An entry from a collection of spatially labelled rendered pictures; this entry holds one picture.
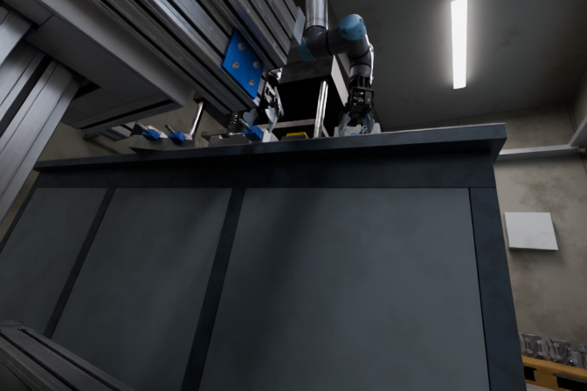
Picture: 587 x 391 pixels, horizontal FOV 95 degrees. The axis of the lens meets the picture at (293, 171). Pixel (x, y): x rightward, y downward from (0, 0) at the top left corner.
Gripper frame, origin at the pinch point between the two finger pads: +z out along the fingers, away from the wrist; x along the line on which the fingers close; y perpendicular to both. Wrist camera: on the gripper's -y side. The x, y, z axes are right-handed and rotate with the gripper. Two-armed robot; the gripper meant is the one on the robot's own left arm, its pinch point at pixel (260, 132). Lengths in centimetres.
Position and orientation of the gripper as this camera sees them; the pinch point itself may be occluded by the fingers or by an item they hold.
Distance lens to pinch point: 87.8
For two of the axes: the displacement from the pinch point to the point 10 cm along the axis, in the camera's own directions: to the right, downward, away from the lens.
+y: -4.0, -4.1, -8.2
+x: 9.0, -0.3, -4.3
